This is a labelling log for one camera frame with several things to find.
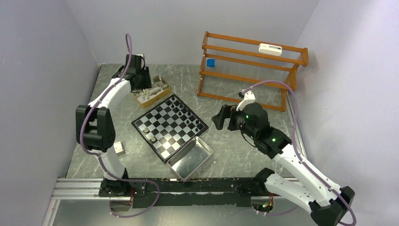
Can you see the black white chessboard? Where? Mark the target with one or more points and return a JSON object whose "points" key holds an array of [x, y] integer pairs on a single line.
{"points": [[172, 123]]}

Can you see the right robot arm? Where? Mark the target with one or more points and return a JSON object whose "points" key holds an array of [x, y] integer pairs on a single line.
{"points": [[324, 200]]}

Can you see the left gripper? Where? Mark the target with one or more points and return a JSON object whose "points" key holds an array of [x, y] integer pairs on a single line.
{"points": [[147, 83]]}

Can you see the orange wooden rack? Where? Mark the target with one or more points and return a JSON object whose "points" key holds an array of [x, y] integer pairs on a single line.
{"points": [[238, 60]]}

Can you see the small white card box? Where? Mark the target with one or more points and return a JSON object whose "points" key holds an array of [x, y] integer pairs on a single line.
{"points": [[119, 148]]}

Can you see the white rectangular device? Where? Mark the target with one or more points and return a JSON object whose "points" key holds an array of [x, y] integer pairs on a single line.
{"points": [[270, 49]]}

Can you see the blue cube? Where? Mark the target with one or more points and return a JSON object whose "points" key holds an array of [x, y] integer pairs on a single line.
{"points": [[210, 62]]}

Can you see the silver metal tin lid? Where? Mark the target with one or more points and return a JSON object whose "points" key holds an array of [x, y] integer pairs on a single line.
{"points": [[190, 158]]}

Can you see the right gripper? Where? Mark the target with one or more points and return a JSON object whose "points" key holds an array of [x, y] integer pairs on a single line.
{"points": [[219, 119]]}

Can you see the gold tin of white pieces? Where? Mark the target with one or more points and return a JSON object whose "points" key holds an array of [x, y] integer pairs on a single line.
{"points": [[160, 88]]}

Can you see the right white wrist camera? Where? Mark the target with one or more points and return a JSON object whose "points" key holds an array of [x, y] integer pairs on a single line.
{"points": [[247, 98]]}

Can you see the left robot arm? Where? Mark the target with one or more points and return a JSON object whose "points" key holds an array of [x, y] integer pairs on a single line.
{"points": [[95, 130]]}

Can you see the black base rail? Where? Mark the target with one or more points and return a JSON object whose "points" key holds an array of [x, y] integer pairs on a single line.
{"points": [[196, 191]]}

